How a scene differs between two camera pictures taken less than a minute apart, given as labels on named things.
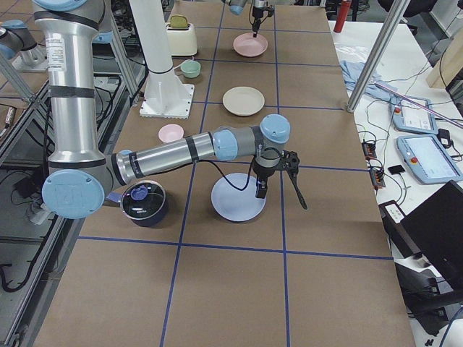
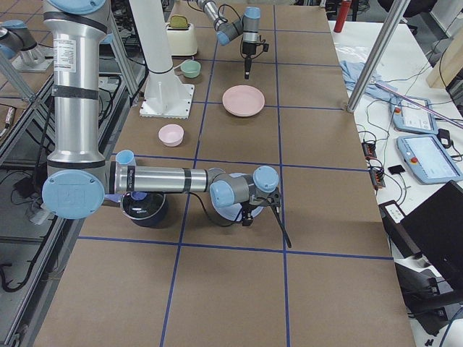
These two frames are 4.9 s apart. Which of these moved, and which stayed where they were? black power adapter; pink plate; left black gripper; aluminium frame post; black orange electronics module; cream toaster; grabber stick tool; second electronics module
Moved: left black gripper; pink plate
Stayed: grabber stick tool; cream toaster; black power adapter; second electronics module; black orange electronics module; aluminium frame post
